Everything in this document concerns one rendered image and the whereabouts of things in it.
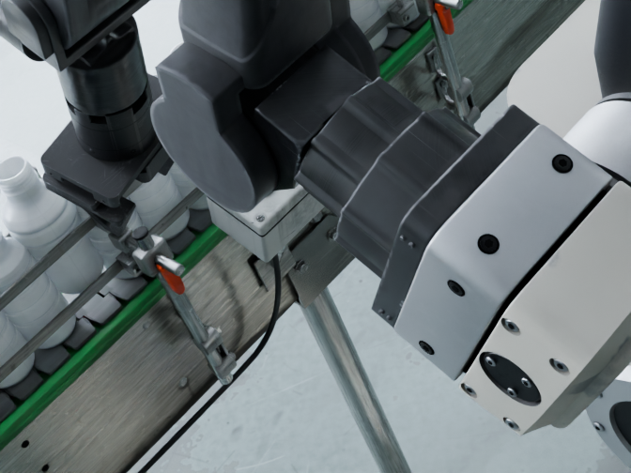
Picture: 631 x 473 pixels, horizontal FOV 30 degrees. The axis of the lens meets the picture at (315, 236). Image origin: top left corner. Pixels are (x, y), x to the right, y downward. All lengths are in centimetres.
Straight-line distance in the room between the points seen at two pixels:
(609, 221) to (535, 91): 20
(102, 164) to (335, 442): 158
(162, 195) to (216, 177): 67
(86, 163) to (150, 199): 46
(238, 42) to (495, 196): 14
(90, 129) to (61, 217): 42
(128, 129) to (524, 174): 34
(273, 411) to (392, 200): 190
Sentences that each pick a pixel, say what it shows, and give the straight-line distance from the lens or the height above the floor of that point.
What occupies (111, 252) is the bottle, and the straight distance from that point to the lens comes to 128.
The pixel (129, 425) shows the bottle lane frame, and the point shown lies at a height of 87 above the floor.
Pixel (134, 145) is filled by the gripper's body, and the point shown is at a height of 137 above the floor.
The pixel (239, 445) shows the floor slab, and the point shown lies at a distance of 243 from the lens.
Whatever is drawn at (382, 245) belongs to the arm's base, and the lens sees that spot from 56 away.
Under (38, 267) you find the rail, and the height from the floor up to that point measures 111.
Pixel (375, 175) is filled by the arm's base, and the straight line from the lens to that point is 56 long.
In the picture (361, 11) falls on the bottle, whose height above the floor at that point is 106.
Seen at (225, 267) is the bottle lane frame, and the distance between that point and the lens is 135.
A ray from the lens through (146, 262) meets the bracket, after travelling 119.
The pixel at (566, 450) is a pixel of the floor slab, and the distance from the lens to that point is 222.
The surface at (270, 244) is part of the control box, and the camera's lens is 117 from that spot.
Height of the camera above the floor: 184
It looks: 42 degrees down
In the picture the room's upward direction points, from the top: 24 degrees counter-clockwise
